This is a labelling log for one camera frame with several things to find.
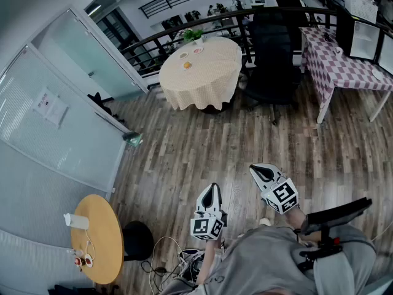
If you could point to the small red item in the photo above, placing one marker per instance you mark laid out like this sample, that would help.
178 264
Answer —
80 261

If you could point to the green potted plant white pot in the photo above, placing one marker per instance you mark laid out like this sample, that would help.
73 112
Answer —
193 35

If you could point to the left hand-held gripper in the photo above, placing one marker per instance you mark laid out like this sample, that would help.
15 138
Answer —
206 226

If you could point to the round table yellow checked cloth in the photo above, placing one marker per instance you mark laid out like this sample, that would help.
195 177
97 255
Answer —
212 78

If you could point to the small white oval disc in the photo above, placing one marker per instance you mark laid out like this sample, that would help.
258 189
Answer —
377 74

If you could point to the person's white shoe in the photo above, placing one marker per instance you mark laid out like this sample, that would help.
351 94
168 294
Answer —
265 222

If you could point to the white plate of grains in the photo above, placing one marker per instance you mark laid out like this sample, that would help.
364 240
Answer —
183 54

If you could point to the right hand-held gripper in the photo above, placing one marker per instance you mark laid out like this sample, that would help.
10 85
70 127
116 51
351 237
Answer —
282 195

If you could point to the black mesh office chair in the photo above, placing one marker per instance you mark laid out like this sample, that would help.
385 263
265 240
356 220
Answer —
273 63

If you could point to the black chest-mounted tablet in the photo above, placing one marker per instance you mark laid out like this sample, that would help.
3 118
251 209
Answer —
334 214

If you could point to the black chair behind glass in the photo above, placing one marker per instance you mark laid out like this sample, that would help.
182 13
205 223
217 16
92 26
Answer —
99 101

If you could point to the small white saucer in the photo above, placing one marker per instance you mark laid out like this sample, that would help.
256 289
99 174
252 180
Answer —
89 261

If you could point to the person's grey clothing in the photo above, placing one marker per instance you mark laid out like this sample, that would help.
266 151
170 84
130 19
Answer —
264 263

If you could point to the black round stool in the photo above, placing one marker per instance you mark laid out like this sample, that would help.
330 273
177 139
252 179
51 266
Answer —
138 241

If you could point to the white cylindrical humidifier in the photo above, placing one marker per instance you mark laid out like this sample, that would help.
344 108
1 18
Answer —
78 221

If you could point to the white mesh basket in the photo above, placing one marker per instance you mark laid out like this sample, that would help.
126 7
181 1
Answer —
360 8

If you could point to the paper notice on glass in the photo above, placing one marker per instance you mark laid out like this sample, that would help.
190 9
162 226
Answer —
50 107

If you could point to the frosted glass door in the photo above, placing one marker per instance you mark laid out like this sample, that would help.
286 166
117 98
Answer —
92 57

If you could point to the black curved handrail railing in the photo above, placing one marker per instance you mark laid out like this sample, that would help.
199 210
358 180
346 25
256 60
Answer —
190 26

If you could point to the round wooden side table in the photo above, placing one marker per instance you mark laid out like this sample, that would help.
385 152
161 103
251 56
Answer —
101 244

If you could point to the table with purple checked cloth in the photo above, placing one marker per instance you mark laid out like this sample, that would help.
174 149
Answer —
337 72

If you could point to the person's right forearm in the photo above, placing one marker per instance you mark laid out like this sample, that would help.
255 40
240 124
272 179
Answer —
296 220

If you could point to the person's left forearm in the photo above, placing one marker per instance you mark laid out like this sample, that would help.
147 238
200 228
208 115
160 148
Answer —
209 260

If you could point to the black chest mount bracket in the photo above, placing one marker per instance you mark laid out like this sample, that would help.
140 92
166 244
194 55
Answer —
322 249

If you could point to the black glass-door cabinet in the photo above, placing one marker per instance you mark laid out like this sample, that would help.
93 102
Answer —
359 38

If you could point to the white plate of pink food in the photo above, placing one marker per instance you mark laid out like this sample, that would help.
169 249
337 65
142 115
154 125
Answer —
197 50

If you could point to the white cup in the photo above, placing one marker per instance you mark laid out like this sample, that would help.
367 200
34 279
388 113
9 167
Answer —
337 51

